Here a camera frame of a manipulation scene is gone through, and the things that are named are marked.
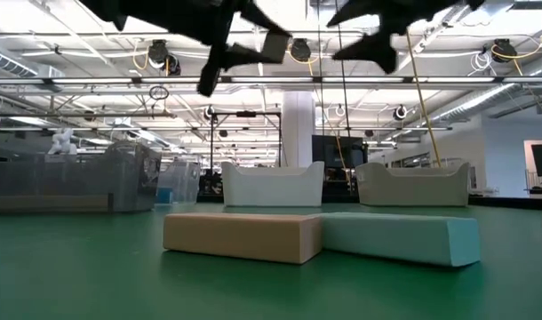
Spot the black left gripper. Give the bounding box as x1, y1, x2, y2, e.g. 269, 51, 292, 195
77, 0, 293, 98

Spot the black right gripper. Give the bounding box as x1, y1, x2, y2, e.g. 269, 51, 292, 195
326, 0, 486, 76

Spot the long orange block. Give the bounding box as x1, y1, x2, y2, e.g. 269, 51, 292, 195
0, 194, 115, 213

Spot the white round pillar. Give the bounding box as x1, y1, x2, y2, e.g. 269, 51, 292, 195
281, 91, 317, 169

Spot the black monitor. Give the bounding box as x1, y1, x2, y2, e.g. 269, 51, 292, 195
311, 134, 369, 169

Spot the white plastic bin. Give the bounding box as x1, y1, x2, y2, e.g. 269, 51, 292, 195
220, 160, 325, 208

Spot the clear plastic bin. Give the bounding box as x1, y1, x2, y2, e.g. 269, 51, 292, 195
155, 160, 202, 205

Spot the off-white plastic bin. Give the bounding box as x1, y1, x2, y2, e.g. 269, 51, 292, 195
355, 161, 471, 207

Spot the long ceiling light bar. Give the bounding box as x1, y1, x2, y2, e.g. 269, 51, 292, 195
0, 75, 542, 86

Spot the dark transparent plastic bin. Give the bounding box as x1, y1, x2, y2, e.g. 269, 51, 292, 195
0, 140, 163, 215

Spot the mint rectangular block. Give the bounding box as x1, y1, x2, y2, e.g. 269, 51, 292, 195
320, 211, 482, 268

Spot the white sculpted figure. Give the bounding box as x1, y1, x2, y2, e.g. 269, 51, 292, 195
47, 127, 79, 156

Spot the green table mat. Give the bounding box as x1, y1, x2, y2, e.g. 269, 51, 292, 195
0, 202, 542, 320

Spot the black hanging cable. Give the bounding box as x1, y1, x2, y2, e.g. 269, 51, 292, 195
335, 0, 355, 196

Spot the black metal rack frame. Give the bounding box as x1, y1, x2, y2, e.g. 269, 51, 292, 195
208, 109, 283, 196

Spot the yellow hanging cable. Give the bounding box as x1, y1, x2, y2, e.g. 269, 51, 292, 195
404, 30, 443, 169

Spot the silver ventilation duct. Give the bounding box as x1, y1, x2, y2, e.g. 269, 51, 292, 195
430, 52, 542, 124

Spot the black metal table frame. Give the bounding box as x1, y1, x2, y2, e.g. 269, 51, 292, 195
322, 181, 542, 212

